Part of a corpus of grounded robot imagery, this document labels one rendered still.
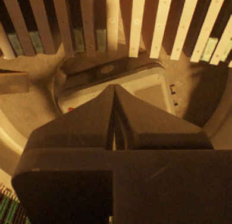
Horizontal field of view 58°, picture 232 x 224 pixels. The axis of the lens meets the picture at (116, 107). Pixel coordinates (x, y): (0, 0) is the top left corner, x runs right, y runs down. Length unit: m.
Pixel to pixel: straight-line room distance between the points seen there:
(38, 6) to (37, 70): 1.28
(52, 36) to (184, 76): 1.34
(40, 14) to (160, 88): 1.00
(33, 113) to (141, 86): 0.92
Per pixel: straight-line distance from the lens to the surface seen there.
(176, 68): 1.48
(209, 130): 1.81
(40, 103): 1.65
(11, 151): 1.82
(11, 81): 1.53
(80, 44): 0.23
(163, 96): 1.21
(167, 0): 0.21
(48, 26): 0.23
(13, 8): 0.24
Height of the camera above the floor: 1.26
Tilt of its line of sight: 53 degrees down
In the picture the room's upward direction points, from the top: 178 degrees clockwise
